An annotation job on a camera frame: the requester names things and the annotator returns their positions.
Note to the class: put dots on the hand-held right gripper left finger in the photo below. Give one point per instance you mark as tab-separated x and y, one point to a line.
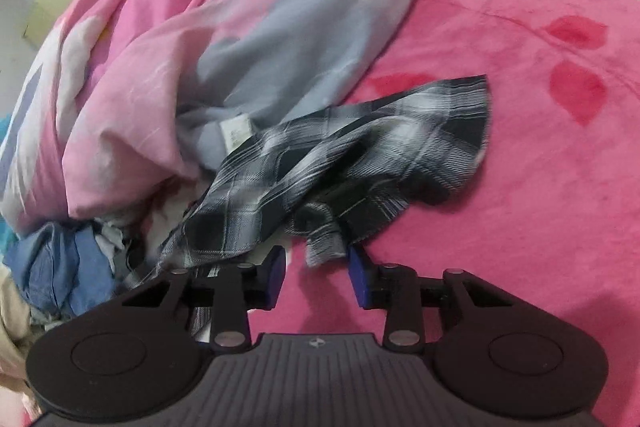
272	277

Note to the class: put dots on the pink grey floral quilt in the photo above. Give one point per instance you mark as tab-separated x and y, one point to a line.
175	32

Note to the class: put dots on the blue jeans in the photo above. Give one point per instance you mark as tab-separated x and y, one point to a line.
55	267

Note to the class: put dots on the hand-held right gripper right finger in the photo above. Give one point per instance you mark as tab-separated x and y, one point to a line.
357	279

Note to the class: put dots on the pink floral fleece blanket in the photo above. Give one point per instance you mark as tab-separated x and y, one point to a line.
500	207

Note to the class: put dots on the beige garment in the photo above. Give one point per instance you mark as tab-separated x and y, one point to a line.
10	332

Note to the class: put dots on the black white plaid pants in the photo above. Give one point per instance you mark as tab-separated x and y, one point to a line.
350	147

